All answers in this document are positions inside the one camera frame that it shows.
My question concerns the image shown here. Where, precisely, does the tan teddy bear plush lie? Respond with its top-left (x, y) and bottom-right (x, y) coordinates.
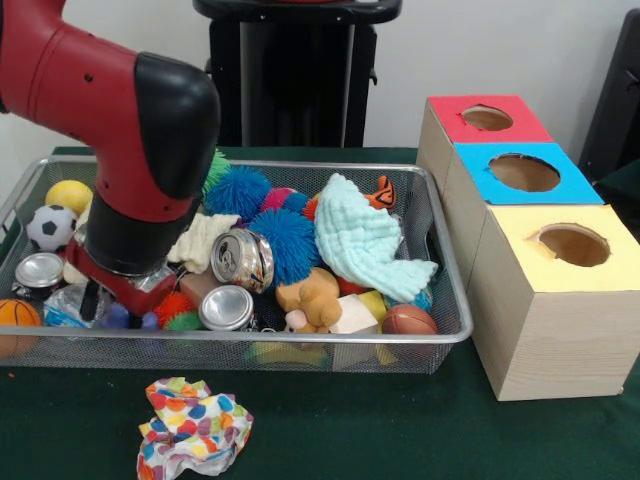
top-left (276, 269), bottom-right (345, 334)

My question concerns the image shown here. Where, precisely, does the colourful polka dot cloth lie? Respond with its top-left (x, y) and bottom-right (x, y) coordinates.
top-left (137, 377), bottom-right (255, 476)

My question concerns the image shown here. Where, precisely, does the silver wire mesh bin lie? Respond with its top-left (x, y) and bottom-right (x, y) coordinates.
top-left (0, 154), bottom-right (475, 375)

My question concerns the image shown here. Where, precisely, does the black and white soccer ball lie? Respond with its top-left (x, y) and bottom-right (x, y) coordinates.
top-left (25, 204), bottom-right (79, 251)

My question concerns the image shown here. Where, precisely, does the yellow foam ball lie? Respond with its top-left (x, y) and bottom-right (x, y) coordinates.
top-left (44, 179), bottom-right (95, 217)

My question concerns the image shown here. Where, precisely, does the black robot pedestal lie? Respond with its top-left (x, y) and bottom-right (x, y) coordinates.
top-left (192, 0), bottom-right (404, 149)

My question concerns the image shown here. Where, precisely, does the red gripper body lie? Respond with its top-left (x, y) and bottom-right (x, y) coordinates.
top-left (63, 237), bottom-right (179, 318)

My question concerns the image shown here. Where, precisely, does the black can with silver top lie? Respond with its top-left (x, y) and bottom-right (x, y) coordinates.
top-left (13, 251), bottom-right (67, 301)

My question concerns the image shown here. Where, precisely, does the orange basketball toy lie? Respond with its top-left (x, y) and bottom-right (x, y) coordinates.
top-left (0, 298), bottom-right (43, 327)

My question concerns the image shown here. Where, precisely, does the wooden box with three holes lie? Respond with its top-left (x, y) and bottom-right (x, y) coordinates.
top-left (416, 94), bottom-right (640, 402)

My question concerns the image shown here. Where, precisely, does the dark green table cloth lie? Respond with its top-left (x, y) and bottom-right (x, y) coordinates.
top-left (0, 145), bottom-right (640, 480)
top-left (594, 162), bottom-right (640, 226)

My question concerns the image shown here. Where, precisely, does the crushed silver drink can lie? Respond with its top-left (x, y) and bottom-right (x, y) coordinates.
top-left (209, 228), bottom-right (275, 295)

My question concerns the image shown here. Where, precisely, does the black frame stand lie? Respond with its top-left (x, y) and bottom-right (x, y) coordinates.
top-left (578, 7), bottom-right (640, 184)

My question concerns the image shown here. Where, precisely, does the brown football toy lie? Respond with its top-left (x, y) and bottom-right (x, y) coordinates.
top-left (382, 302), bottom-right (440, 335)

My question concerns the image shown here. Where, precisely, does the light blue waffle cloth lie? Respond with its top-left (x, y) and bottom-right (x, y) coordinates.
top-left (314, 173), bottom-right (439, 301)

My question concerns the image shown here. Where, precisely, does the blue spiky rubber ball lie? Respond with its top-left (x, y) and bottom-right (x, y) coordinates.
top-left (248, 208), bottom-right (324, 289)

